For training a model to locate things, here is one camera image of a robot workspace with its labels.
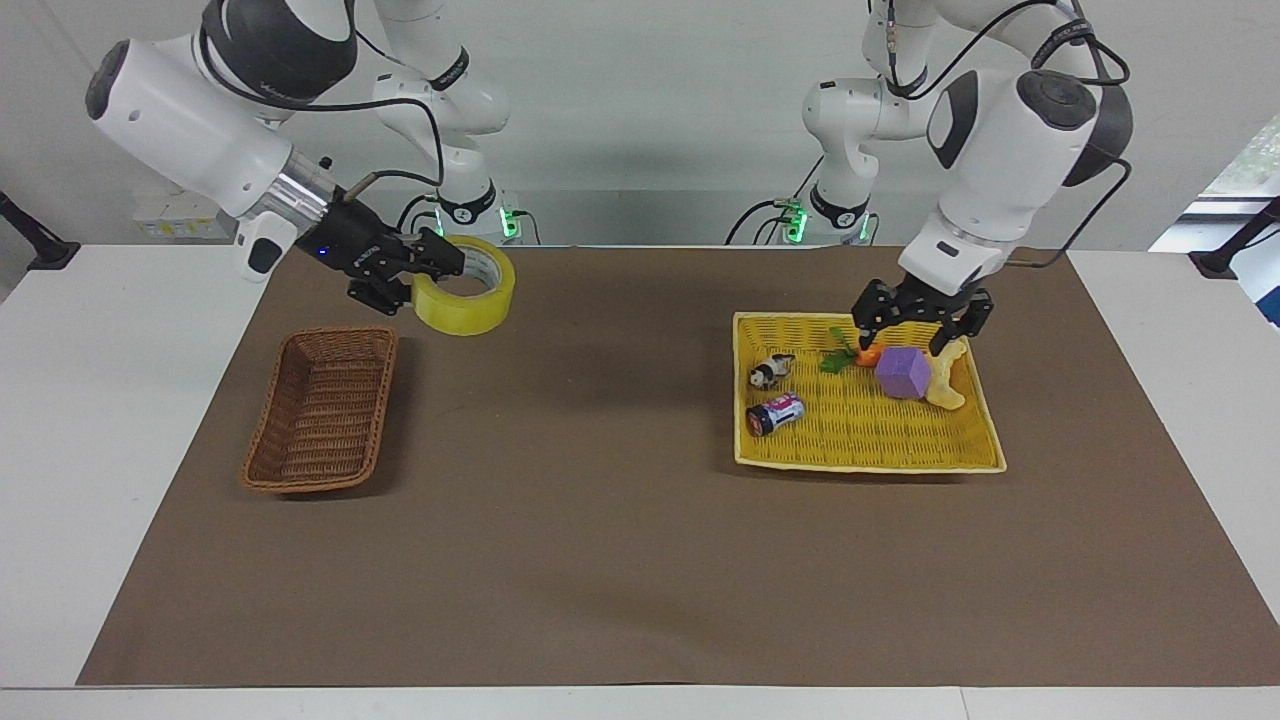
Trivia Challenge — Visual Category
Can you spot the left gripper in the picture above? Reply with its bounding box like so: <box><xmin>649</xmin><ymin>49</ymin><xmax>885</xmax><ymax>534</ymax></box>
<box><xmin>851</xmin><ymin>279</ymin><xmax>995</xmax><ymax>358</ymax></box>

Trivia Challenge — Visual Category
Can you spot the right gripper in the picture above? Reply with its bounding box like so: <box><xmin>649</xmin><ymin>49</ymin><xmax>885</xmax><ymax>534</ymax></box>
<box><xmin>317</xmin><ymin>199</ymin><xmax>467</xmax><ymax>317</ymax></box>

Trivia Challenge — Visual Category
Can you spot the yellow tape roll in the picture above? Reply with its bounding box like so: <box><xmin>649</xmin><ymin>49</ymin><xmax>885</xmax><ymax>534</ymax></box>
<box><xmin>410</xmin><ymin>235</ymin><xmax>518</xmax><ymax>338</ymax></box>

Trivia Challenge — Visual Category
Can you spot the yellow woven basket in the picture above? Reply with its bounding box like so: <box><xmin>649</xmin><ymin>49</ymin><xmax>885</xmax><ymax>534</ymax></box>
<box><xmin>731</xmin><ymin>310</ymin><xmax>1009</xmax><ymax>475</ymax></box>

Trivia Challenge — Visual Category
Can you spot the brown wicker basket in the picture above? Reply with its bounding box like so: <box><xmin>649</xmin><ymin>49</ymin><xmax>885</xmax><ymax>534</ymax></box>
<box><xmin>240</xmin><ymin>326</ymin><xmax>400</xmax><ymax>497</ymax></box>

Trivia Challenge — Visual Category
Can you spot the purple cube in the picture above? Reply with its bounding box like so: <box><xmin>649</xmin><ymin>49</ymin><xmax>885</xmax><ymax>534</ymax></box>
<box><xmin>873</xmin><ymin>344</ymin><xmax>935</xmax><ymax>402</ymax></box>

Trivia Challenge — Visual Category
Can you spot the orange toy carrot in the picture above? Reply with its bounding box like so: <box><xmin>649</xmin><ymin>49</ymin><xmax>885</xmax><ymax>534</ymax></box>
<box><xmin>819</xmin><ymin>325</ymin><xmax>886</xmax><ymax>376</ymax></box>

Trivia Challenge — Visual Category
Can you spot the pale yellow toy piece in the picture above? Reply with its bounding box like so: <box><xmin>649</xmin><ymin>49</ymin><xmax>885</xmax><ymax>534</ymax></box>
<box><xmin>924</xmin><ymin>335</ymin><xmax>972</xmax><ymax>412</ymax></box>

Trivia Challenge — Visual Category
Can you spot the small toy animal figure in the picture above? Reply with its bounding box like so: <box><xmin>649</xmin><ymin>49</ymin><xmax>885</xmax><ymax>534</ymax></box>
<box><xmin>747</xmin><ymin>351</ymin><xmax>798</xmax><ymax>392</ymax></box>

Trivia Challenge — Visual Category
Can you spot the small pink black can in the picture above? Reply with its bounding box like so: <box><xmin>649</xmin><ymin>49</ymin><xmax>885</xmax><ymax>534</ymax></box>
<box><xmin>744</xmin><ymin>391</ymin><xmax>807</xmax><ymax>440</ymax></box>

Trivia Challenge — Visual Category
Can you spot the white power strip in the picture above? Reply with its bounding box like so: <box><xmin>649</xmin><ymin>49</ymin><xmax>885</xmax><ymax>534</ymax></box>
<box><xmin>132</xmin><ymin>193</ymin><xmax>237</xmax><ymax>242</ymax></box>

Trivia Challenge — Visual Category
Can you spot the black stand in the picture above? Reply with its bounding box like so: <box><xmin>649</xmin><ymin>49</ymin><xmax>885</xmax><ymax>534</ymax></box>
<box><xmin>0</xmin><ymin>190</ymin><xmax>82</xmax><ymax>272</ymax></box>
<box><xmin>1188</xmin><ymin>196</ymin><xmax>1280</xmax><ymax>280</ymax></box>

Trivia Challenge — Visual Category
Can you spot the black cable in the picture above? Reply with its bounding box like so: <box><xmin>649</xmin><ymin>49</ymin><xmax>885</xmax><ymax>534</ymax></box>
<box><xmin>725</xmin><ymin>198</ymin><xmax>803</xmax><ymax>247</ymax></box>
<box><xmin>396</xmin><ymin>192</ymin><xmax>443</xmax><ymax>235</ymax></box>
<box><xmin>1003</xmin><ymin>156</ymin><xmax>1135</xmax><ymax>270</ymax></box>
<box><xmin>197</xmin><ymin>20</ymin><xmax>447</xmax><ymax>202</ymax></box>

